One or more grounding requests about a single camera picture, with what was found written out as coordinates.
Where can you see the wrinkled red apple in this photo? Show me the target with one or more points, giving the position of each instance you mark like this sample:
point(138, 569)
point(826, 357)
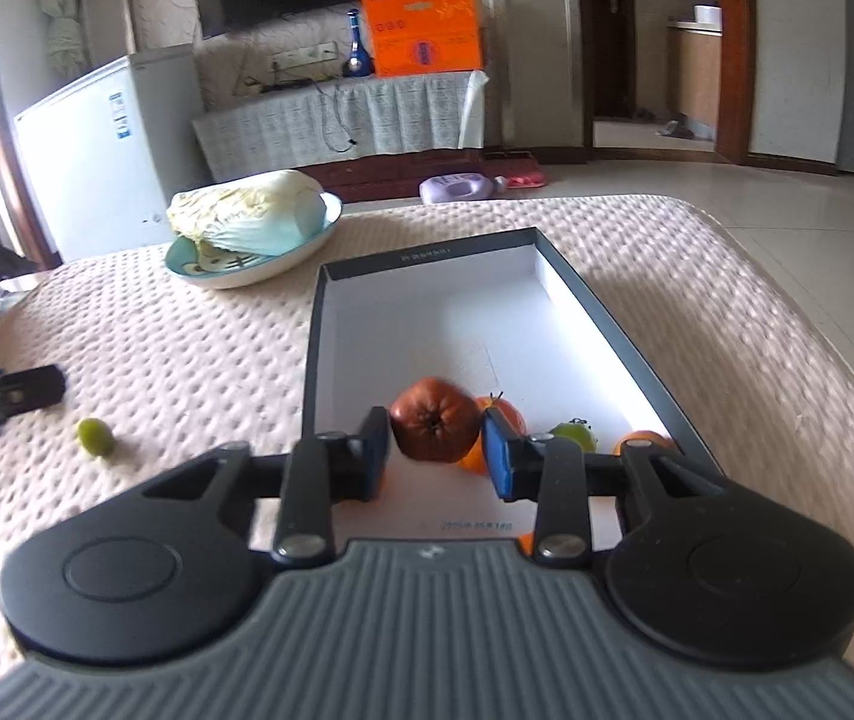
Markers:
point(434, 420)

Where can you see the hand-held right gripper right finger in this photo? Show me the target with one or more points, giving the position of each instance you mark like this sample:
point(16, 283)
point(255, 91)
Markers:
point(498, 457)

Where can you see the small white fridge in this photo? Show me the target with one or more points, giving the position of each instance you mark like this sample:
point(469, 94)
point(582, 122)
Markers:
point(96, 165)

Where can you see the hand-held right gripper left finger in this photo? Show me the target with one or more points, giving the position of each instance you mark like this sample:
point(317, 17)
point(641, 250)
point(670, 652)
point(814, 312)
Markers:
point(376, 457)

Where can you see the grey shallow cardboard box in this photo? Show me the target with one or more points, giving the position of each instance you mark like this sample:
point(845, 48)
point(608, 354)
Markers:
point(434, 315)

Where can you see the green tomato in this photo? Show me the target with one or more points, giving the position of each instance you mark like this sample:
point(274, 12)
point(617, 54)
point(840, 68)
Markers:
point(94, 436)
point(573, 435)

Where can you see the purple detergent bottle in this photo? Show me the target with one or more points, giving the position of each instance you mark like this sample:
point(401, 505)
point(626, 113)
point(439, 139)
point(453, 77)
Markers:
point(457, 189)

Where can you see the white power strip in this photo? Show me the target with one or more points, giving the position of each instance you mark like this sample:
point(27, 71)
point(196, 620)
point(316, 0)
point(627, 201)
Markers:
point(305, 52)

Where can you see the light curtain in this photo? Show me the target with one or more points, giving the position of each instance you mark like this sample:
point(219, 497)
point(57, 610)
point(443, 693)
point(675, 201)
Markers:
point(59, 7)

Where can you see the pink slippers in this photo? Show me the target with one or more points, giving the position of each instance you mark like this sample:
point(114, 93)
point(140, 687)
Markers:
point(526, 180)

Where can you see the light blue bowl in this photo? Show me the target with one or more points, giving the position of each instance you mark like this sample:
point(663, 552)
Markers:
point(247, 274)

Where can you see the cloth-covered television cabinet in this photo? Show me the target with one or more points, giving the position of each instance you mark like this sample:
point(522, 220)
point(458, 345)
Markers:
point(284, 127)

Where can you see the blue glass vase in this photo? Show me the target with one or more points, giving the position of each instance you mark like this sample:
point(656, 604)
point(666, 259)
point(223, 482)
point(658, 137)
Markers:
point(358, 56)

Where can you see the wooden kitchen cabinet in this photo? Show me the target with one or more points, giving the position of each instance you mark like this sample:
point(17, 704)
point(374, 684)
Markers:
point(693, 82)

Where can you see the grey slippers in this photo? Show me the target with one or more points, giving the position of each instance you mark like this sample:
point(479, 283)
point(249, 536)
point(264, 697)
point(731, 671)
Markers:
point(674, 129)

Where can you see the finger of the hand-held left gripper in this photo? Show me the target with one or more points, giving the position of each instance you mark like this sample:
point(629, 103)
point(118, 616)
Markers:
point(14, 390)

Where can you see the napa cabbage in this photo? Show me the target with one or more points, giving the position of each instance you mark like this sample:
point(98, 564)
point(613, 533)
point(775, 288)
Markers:
point(247, 214)

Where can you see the white pot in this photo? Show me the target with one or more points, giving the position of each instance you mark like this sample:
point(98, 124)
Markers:
point(707, 13)

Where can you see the dark wooden door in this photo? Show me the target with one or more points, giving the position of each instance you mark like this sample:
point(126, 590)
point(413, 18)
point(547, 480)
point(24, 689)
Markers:
point(610, 30)

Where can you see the orange cardboard box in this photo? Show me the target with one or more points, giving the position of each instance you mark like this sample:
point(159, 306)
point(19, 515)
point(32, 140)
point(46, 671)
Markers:
point(423, 26)

